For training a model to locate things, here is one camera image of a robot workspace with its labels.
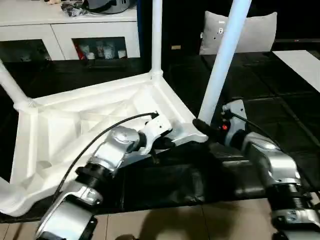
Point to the white plastic table leg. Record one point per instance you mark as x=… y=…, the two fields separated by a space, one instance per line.
x=156 y=32
x=222 y=55
x=11 y=82
x=5 y=192

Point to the white plastic table top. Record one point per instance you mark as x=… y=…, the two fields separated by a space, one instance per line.
x=62 y=125

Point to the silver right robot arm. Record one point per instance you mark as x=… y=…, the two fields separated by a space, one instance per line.
x=280 y=165

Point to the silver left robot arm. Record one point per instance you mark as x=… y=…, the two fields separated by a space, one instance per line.
x=117 y=145

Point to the black work mat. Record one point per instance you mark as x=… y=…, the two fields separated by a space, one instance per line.
x=275 y=82

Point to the small yellow label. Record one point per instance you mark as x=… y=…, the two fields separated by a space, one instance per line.
x=176 y=47

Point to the small white cup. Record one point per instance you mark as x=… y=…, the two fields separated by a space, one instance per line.
x=121 y=53
x=91 y=55

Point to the white flat sheet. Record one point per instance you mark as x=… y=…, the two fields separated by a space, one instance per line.
x=297 y=65

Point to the grey printed cushion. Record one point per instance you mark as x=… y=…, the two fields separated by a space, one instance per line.
x=257 y=35

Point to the black tall furniture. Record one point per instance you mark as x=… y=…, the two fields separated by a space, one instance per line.
x=180 y=25

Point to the tall white jar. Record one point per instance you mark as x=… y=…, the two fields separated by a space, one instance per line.
x=108 y=50

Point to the small red bottle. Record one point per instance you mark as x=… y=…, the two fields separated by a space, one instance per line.
x=80 y=51

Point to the dark crumpled cloth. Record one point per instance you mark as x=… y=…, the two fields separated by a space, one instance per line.
x=73 y=9

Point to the white glass-door cabinet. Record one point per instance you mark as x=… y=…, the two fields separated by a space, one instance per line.
x=30 y=32

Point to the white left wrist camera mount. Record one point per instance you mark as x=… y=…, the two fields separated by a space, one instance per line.
x=157 y=127

